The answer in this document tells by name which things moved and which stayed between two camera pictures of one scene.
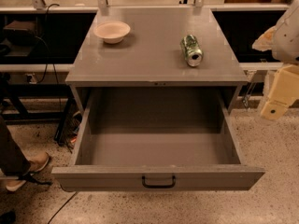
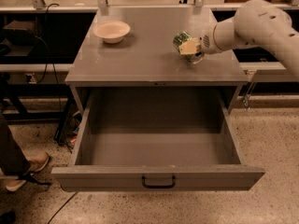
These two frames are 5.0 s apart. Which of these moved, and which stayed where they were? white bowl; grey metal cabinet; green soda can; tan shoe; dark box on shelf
Moved: green soda can
Stayed: tan shoe; grey metal cabinet; dark box on shelf; white bowl
